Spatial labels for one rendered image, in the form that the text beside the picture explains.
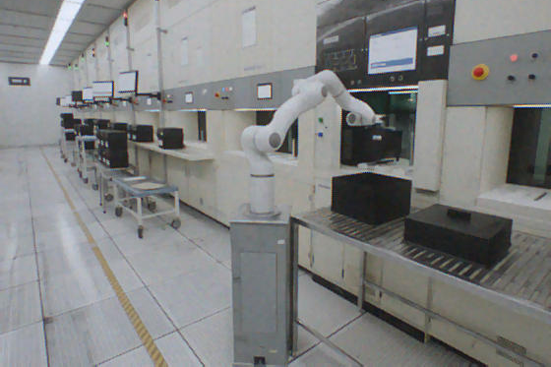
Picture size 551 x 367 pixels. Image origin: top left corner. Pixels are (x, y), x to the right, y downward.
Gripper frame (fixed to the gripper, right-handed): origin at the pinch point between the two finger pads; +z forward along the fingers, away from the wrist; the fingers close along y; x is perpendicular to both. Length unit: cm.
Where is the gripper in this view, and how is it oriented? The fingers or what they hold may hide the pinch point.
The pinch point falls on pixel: (381, 118)
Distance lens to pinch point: 223.2
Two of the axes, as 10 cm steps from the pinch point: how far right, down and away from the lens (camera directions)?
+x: 0.1, -9.9, -1.6
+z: 7.7, -1.0, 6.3
